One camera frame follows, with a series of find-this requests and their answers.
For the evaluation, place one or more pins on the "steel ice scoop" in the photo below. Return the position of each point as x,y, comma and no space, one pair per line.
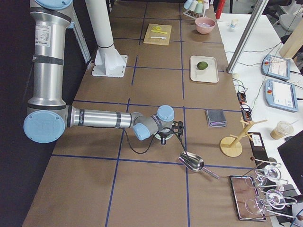
195,163

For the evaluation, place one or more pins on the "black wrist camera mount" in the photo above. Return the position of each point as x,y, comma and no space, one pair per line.
177,127

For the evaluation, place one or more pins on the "teach pendant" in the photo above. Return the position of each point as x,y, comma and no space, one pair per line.
276,67
281,95

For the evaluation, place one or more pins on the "folded grey cloth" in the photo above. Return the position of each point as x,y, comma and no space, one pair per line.
215,118

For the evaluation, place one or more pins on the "aluminium frame post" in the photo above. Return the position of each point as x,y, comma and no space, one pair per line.
256,14

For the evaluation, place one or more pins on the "black power strip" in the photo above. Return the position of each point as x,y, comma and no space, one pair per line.
245,108

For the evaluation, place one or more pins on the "pink bowl with ice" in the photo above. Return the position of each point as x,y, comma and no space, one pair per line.
204,25

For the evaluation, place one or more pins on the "mint green bowl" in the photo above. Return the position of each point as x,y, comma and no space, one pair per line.
163,136

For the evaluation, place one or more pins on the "white rabbit tray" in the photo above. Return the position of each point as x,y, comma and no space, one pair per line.
209,74

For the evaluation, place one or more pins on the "steel mirror tray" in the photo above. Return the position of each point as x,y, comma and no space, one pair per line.
243,191

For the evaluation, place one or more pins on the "bamboo cutting board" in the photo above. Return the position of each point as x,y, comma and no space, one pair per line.
148,40

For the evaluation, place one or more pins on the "white paper cup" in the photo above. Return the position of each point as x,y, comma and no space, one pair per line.
233,24

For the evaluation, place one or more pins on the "mint green cup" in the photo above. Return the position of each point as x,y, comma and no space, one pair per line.
199,8

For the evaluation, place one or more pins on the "iced coffee cup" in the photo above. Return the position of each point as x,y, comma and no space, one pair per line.
282,129

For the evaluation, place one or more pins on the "white plastic spoon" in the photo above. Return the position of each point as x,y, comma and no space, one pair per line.
159,37

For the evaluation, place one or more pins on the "white cup rack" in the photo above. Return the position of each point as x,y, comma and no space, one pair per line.
192,14

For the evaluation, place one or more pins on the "wooden mug tree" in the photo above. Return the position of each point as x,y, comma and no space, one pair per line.
231,145

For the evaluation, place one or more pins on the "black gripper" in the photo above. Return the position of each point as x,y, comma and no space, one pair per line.
163,136

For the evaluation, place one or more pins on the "green avocado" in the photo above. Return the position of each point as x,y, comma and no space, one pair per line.
202,65

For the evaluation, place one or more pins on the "light blue cup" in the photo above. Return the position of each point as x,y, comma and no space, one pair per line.
187,4

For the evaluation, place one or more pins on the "lower teach pendant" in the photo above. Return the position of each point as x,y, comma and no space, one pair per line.
281,95

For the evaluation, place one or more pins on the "upper teach pendant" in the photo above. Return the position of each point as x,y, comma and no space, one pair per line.
276,67

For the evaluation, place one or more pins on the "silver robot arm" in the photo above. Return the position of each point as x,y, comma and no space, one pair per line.
47,114

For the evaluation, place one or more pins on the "red fire extinguisher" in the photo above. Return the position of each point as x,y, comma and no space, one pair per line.
219,9

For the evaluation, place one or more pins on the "black box with label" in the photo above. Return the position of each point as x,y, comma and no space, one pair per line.
257,146

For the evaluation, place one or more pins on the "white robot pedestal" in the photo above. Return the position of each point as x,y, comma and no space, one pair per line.
108,61

